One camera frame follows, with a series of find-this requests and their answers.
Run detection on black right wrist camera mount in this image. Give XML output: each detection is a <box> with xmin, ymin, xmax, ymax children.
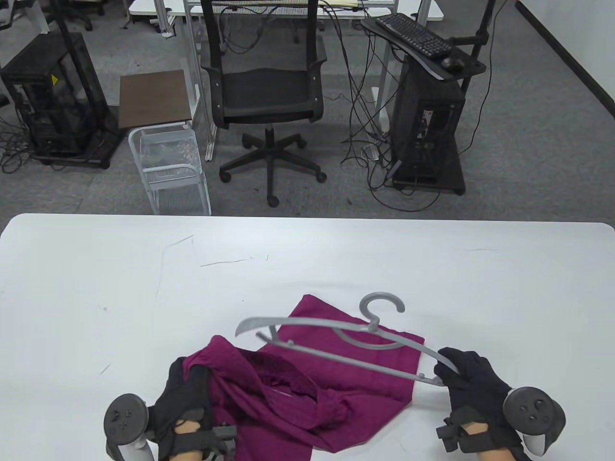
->
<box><xmin>435</xmin><ymin>417</ymin><xmax>492</xmax><ymax>455</ymax></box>

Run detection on black floor cable tangle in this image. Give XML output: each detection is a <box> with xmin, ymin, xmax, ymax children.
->
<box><xmin>0</xmin><ymin>118</ymin><xmax>37</xmax><ymax>174</ymax></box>

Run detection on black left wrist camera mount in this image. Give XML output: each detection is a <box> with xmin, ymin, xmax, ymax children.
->
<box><xmin>172</xmin><ymin>422</ymin><xmax>239</xmax><ymax>461</ymax></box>

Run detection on person's left hand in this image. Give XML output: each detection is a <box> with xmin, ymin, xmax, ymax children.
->
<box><xmin>154</xmin><ymin>355</ymin><xmax>215</xmax><ymax>461</ymax></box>

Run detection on black keyboard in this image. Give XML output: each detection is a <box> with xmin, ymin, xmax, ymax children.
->
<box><xmin>375</xmin><ymin>13</ymin><xmax>454</xmax><ymax>61</ymax></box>

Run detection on gray right hand controller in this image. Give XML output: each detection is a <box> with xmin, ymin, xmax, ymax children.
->
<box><xmin>503</xmin><ymin>386</ymin><xmax>567</xmax><ymax>457</ymax></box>

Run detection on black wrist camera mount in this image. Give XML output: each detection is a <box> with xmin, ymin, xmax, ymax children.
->
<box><xmin>172</xmin><ymin>422</ymin><xmax>239</xmax><ymax>461</ymax></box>
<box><xmin>435</xmin><ymin>417</ymin><xmax>492</xmax><ymax>455</ymax></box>

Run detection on white wire basket rack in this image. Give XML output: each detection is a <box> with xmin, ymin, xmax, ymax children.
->
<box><xmin>127</xmin><ymin>122</ymin><xmax>212</xmax><ymax>217</ymax></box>

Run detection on gray plastic hanger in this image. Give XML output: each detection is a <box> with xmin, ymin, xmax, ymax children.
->
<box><xmin>235</xmin><ymin>291</ymin><xmax>455</xmax><ymax>388</ymax></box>

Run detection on person's right hand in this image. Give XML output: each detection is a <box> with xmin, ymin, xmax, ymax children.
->
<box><xmin>434</xmin><ymin>347</ymin><xmax>527</xmax><ymax>461</ymax></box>

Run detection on gray hand controller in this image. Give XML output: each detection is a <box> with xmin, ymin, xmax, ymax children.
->
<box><xmin>503</xmin><ymin>386</ymin><xmax>567</xmax><ymax>457</ymax></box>
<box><xmin>104</xmin><ymin>393</ymin><xmax>155</xmax><ymax>461</ymax></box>

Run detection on brown wooden side table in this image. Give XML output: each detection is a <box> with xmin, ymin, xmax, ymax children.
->
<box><xmin>118</xmin><ymin>69</ymin><xmax>194</xmax><ymax>131</ymax></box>

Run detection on black computer tower glass side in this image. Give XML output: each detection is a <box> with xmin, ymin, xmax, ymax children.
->
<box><xmin>0</xmin><ymin>32</ymin><xmax>104</xmax><ymax>159</ymax></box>

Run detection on black swivel chair base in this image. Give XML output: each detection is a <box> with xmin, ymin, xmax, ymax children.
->
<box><xmin>61</xmin><ymin>0</ymin><xmax>105</xmax><ymax>32</ymax></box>

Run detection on black computer cart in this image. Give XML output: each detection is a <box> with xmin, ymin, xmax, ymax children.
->
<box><xmin>360</xmin><ymin>0</ymin><xmax>496</xmax><ymax>196</ymax></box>

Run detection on gray left hand controller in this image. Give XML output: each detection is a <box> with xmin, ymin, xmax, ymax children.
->
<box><xmin>104</xmin><ymin>393</ymin><xmax>155</xmax><ymax>461</ymax></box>

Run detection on black mesh office chair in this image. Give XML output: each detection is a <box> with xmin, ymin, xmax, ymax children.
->
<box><xmin>199</xmin><ymin>0</ymin><xmax>329</xmax><ymax>208</ymax></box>

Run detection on maroon shorts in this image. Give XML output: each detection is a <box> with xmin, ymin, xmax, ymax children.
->
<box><xmin>185</xmin><ymin>294</ymin><xmax>426</xmax><ymax>454</ymax></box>

